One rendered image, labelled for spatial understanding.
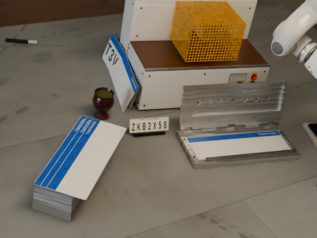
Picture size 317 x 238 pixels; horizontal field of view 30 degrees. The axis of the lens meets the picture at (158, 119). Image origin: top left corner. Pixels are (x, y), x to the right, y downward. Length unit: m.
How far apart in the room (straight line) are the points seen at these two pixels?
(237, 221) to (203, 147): 0.37
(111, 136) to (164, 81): 0.40
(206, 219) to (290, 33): 0.71
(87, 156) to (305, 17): 0.89
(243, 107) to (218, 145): 0.20
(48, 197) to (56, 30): 1.20
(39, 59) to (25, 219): 0.96
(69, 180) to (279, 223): 0.72
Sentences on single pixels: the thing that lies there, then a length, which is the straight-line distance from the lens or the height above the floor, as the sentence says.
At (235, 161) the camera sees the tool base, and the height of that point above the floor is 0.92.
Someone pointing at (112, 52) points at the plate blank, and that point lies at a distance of 2.62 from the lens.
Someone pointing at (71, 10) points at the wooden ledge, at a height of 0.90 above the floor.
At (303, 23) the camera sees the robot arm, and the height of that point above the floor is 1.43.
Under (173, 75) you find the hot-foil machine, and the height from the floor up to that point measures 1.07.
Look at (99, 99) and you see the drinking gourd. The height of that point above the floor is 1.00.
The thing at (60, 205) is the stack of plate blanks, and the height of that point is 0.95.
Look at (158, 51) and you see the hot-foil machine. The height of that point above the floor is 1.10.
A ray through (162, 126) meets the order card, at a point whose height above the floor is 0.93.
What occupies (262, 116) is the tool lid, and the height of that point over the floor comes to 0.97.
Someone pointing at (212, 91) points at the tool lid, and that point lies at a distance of 2.26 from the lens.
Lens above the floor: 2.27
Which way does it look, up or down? 35 degrees down
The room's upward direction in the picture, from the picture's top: 11 degrees clockwise
